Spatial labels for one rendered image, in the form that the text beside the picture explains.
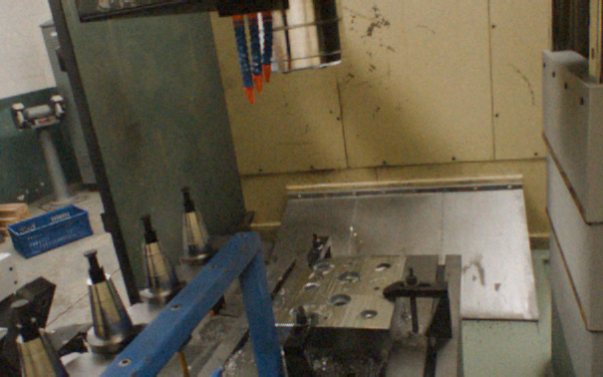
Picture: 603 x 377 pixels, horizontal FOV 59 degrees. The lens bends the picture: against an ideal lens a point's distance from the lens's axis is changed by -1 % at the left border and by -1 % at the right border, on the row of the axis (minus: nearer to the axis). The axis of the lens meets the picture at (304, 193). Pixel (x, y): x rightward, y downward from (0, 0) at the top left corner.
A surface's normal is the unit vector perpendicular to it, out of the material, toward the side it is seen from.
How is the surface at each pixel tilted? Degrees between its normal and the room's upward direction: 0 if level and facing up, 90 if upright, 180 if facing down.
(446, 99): 90
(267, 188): 90
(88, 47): 90
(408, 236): 24
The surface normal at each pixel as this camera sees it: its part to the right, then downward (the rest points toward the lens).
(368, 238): -0.29, -0.71
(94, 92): 0.95, -0.04
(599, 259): -0.28, 0.33
